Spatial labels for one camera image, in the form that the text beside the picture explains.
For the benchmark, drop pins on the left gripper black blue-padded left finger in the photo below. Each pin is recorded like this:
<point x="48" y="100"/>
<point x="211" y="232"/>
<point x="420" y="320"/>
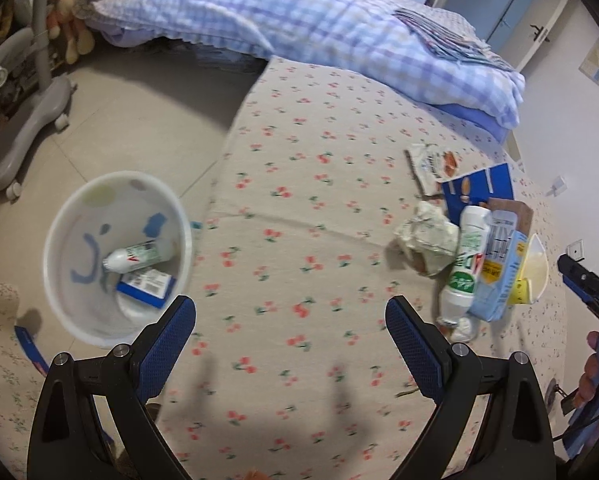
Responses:
<point x="67" y="439"/>

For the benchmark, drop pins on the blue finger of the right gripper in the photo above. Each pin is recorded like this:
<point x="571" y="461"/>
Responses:
<point x="572" y="287"/>

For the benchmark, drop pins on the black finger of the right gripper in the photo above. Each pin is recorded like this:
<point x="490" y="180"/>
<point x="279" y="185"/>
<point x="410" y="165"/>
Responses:
<point x="576" y="272"/>

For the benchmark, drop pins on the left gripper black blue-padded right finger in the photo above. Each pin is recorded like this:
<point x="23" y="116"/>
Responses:
<point x="514" y="439"/>

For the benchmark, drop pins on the white green plastic bottle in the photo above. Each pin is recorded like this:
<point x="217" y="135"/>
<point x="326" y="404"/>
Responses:
<point x="459" y="292"/>

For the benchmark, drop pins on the blue almond carton box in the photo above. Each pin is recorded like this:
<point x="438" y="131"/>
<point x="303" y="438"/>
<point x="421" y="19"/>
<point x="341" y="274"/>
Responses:
<point x="477" y="189"/>

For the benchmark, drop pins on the white paper wrapper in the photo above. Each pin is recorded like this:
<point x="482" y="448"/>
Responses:
<point x="428" y="239"/>

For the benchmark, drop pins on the white snack bag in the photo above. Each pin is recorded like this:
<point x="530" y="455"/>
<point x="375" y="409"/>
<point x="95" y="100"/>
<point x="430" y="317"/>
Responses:
<point x="432" y="165"/>

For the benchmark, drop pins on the small blue white box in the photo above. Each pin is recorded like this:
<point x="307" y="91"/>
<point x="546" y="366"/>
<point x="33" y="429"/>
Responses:
<point x="148" y="286"/>

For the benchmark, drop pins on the white patterned trash bin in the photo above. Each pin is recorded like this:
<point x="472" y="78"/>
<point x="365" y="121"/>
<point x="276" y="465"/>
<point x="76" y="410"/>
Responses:
<point x="114" y="211"/>

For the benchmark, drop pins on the person's right hand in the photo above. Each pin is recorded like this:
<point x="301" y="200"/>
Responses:
<point x="586" y="385"/>

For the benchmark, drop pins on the floral print cloth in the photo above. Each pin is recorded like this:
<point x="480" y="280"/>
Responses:
<point x="20" y="385"/>

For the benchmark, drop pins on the crumpled white tissue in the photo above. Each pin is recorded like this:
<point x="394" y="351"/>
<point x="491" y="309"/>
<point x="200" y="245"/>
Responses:
<point x="465" y="331"/>

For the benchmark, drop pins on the cherry print mattress cover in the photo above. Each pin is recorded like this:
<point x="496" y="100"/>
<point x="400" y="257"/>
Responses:
<point x="290" y="370"/>

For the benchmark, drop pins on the folded striped cloth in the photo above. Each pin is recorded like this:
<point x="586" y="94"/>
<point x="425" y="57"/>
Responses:
<point x="444" y="42"/>

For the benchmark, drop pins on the white door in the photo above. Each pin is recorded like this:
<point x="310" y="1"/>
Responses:
<point x="515" y="29"/>

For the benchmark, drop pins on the blue plaid quilt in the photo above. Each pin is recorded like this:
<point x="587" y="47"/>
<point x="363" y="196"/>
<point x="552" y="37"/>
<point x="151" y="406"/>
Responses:
<point x="359" y="35"/>

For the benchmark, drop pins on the grey rolling chair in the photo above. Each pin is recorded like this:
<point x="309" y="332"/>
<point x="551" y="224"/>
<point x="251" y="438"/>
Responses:
<point x="31" y="97"/>

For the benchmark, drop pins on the pink plush toy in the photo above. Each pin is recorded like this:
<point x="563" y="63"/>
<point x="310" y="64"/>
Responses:
<point x="62" y="21"/>

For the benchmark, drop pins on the white wall switch plate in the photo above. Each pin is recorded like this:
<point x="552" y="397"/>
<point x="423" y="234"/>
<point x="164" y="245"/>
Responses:
<point x="575" y="250"/>

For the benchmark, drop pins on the white wall socket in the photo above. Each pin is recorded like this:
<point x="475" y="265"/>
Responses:
<point x="558" y="186"/>

